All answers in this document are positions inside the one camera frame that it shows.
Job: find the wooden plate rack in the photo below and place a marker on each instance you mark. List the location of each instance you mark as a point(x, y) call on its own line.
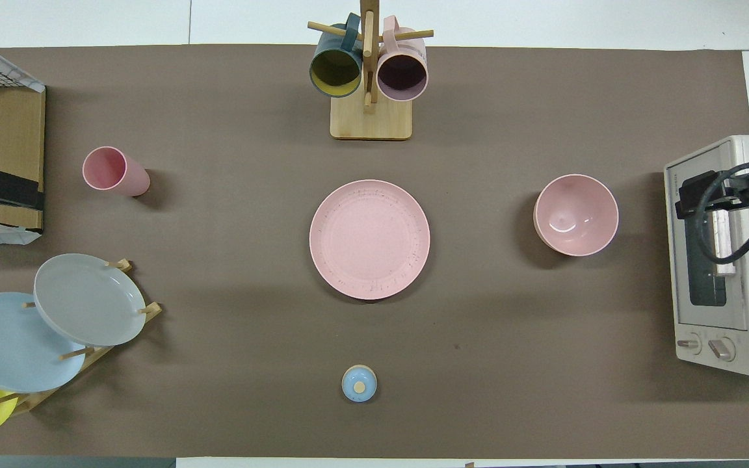
point(152, 312)

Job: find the pink speckled plate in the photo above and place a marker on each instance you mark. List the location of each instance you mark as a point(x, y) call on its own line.
point(369, 240)

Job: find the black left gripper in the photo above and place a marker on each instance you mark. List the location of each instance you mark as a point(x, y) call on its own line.
point(4, 188)

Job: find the dark green mug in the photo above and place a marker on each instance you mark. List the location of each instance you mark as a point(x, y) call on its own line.
point(335, 68)

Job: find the small blue lidded jar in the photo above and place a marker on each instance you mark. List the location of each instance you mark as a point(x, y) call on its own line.
point(359, 387)

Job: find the pink tumbler cup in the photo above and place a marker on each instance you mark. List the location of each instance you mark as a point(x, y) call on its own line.
point(105, 168)

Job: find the light blue plate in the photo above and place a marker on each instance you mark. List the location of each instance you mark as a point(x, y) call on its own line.
point(10, 344)

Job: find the pink mug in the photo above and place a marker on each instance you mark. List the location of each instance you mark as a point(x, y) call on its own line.
point(402, 75)

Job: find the brown table mat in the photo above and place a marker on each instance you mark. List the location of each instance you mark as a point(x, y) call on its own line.
point(218, 195)

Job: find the wooden mug tree stand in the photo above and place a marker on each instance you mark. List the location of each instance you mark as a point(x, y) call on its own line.
point(371, 123)

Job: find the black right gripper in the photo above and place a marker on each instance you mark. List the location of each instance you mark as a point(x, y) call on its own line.
point(690, 195)

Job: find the grey plate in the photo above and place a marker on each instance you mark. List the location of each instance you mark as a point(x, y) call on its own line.
point(88, 299)

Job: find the pink bowl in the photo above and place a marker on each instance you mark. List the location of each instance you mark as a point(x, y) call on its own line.
point(576, 214)

